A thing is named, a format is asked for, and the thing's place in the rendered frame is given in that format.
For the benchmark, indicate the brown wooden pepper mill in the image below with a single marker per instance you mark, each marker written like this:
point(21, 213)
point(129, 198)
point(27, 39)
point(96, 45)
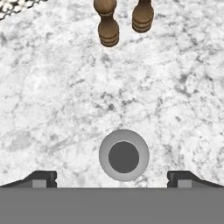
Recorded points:
point(108, 26)

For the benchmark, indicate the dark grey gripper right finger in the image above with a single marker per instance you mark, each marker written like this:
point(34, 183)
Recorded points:
point(182, 178)

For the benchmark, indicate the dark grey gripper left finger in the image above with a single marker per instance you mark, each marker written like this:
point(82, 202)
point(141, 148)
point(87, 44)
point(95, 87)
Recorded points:
point(40, 178)

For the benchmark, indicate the grey bottle with dark cap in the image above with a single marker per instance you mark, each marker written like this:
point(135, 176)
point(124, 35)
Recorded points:
point(124, 156)

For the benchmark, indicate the brown wooden salt shaker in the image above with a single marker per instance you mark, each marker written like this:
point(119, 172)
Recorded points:
point(143, 17)

